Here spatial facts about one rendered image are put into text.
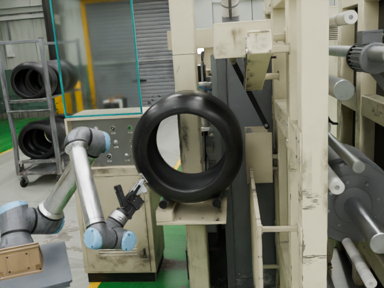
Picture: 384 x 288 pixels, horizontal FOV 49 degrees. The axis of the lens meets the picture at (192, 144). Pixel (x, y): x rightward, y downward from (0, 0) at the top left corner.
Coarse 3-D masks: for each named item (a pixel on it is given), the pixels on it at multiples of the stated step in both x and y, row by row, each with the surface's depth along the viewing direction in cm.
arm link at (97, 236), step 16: (80, 128) 213; (64, 144) 208; (80, 144) 206; (80, 160) 201; (80, 176) 197; (80, 192) 194; (96, 192) 195; (96, 208) 189; (96, 224) 184; (96, 240) 179; (112, 240) 185
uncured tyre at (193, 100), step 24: (168, 96) 213; (192, 96) 208; (144, 120) 211; (216, 120) 205; (144, 144) 211; (240, 144) 210; (144, 168) 214; (168, 168) 242; (216, 168) 239; (168, 192) 216; (192, 192) 214; (216, 192) 215
